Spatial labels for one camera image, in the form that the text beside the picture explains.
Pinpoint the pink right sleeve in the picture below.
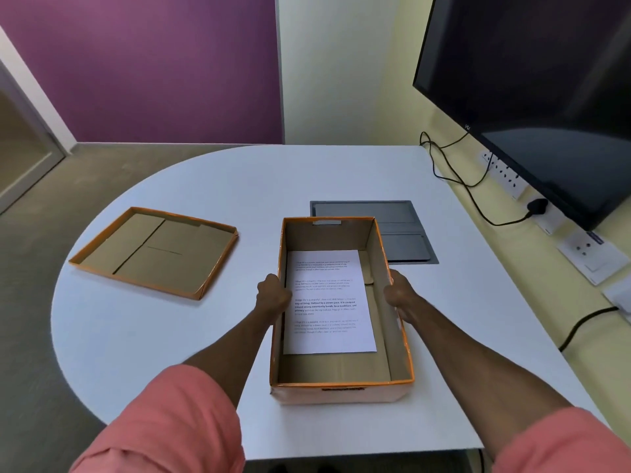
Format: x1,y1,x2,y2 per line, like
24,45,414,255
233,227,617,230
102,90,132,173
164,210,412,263
491,407,631,473

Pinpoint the glass door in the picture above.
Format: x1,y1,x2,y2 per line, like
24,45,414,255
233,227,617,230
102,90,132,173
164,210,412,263
0,59,66,215

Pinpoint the person's left forearm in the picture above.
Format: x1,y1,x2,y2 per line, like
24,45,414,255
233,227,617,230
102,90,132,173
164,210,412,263
181,306,276,408

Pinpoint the person's right hand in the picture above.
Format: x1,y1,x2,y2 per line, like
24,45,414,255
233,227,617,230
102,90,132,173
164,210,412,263
384,269,423,324

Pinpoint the pink left sleeve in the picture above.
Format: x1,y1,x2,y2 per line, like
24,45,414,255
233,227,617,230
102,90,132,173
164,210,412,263
69,364,246,473

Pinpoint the person's left hand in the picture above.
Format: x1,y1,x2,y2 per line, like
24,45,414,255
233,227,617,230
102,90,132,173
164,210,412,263
255,274,293,326

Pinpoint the orange cardboard box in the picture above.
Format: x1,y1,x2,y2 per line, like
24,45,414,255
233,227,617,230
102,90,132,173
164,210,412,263
269,216,415,405

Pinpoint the orange cardboard box lid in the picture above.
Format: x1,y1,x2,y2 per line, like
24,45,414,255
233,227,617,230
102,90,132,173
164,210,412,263
68,207,240,301

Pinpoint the pink sleeve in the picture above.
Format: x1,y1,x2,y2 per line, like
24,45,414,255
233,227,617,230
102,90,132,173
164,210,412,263
491,407,631,473
69,364,246,473

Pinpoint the white wall socket strip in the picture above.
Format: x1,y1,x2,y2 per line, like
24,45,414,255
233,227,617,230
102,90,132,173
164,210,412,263
477,149,566,236

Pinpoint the black monitor screen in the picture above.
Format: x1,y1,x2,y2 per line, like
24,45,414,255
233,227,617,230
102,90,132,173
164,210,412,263
412,0,631,232

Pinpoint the person's right forearm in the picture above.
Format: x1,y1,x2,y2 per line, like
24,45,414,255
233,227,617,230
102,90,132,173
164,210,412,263
406,296,573,461

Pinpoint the white wall socket plate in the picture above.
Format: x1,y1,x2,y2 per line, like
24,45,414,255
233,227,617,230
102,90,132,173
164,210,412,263
557,228,630,286

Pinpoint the grey table cable hatch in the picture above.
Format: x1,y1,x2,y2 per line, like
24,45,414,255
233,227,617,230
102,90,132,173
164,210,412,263
310,200,440,265

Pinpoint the white printed paper sheet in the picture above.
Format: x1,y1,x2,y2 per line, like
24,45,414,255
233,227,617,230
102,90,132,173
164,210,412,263
283,249,378,355

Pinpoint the black power cable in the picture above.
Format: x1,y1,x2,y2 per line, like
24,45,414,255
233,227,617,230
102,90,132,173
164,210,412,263
419,130,534,227

